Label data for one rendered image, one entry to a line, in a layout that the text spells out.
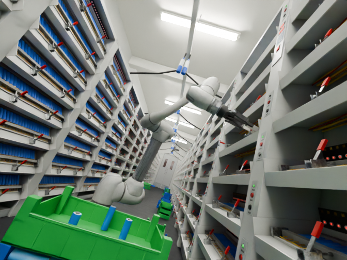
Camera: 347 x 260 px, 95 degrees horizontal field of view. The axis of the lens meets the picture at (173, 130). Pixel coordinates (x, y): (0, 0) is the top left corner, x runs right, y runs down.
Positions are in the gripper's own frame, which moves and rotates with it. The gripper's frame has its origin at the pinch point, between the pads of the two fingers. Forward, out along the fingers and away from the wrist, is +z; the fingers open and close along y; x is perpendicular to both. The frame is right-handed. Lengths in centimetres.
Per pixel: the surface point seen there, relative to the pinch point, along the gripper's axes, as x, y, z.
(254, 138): -10.4, 11.1, 0.4
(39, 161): -91, -44, -114
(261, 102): 9.1, 10.8, -4.4
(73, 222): -66, 45, -35
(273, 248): -47, 35, 9
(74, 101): -38, -43, -126
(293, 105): 3.7, 25.4, 3.3
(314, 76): 15.5, 31.4, 3.3
